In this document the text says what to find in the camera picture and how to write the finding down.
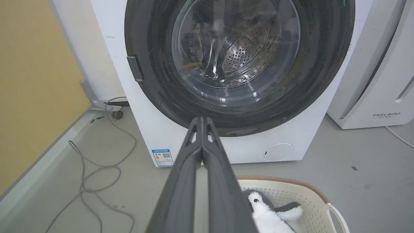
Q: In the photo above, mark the cream perforated laundry basket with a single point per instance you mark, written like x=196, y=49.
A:
x=310, y=200

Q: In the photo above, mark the white front-load washing machine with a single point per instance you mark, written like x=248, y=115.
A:
x=291, y=142

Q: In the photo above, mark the blue energy label sticker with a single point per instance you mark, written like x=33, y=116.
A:
x=162, y=158

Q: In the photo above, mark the round black glass washer door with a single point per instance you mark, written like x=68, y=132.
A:
x=239, y=64

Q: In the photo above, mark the white Feelbird appliance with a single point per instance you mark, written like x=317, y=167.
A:
x=375, y=81

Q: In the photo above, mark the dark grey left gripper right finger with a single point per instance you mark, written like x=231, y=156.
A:
x=223, y=197

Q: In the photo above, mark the grey white plush penguin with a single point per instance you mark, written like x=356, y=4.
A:
x=268, y=216

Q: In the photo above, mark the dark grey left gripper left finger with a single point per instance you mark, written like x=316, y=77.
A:
x=181, y=194

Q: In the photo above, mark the grey metal partition frame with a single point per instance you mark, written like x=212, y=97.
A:
x=74, y=116

